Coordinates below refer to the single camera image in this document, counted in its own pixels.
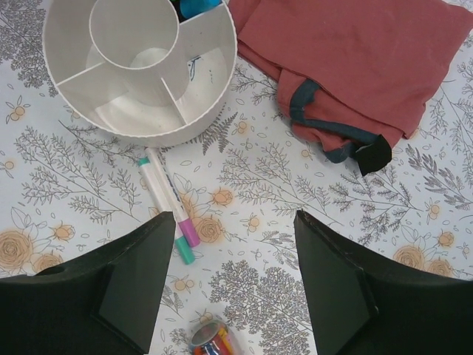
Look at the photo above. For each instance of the pink cap white marker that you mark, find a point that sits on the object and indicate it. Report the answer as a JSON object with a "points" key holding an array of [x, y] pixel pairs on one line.
{"points": [[173, 197]]}

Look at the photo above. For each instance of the teal cap white marker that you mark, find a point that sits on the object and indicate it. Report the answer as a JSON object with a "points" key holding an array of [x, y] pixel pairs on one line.
{"points": [[164, 207]]}

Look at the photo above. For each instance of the blue cap black highlighter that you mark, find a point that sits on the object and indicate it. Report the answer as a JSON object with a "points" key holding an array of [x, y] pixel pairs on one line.
{"points": [[187, 9]]}

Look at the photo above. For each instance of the red folded cloth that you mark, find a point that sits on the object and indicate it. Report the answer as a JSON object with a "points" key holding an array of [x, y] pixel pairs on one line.
{"points": [[354, 76]]}

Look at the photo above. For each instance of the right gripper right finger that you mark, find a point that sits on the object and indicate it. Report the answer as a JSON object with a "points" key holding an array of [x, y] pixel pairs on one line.
{"points": [[361, 302]]}

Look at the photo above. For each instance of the pink pencil case tube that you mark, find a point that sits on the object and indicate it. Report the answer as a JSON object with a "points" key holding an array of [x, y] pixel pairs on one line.
{"points": [[213, 338]]}

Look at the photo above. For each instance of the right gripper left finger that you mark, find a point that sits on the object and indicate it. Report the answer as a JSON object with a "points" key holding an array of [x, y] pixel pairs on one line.
{"points": [[105, 301]]}

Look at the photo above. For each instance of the white round divided organizer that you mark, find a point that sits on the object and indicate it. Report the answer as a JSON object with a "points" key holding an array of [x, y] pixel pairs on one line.
{"points": [[133, 69]]}

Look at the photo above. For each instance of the floral table mat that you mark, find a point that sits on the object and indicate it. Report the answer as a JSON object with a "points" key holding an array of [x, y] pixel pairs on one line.
{"points": [[68, 187]]}

